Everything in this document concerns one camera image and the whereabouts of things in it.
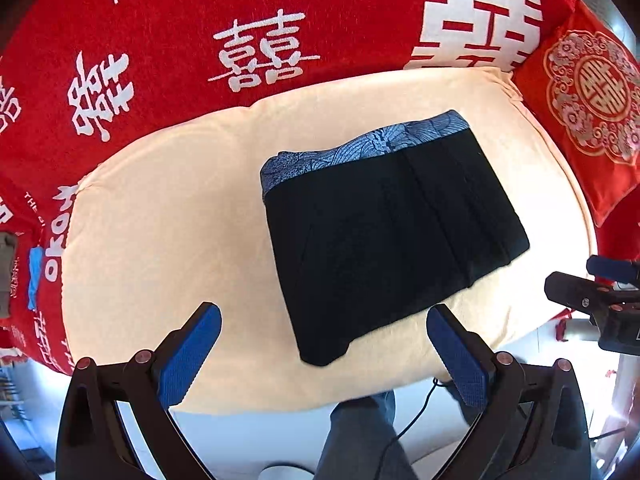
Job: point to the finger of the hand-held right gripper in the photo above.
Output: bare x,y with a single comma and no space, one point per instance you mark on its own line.
570,292
607,266

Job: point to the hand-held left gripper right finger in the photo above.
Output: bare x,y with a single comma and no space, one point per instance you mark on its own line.
457,360

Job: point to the blue object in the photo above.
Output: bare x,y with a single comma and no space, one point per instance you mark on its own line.
36,275

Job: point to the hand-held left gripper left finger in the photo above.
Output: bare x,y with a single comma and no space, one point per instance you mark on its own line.
192,355

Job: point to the red embroidered pillow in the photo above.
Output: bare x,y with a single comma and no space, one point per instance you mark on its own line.
595,85

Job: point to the cream cushion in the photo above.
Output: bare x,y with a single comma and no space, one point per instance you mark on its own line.
175,240

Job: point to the person's leg in jeans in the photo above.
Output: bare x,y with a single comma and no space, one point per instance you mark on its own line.
360,435

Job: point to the black pants with blue waistband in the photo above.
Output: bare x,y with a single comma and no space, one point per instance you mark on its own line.
390,240

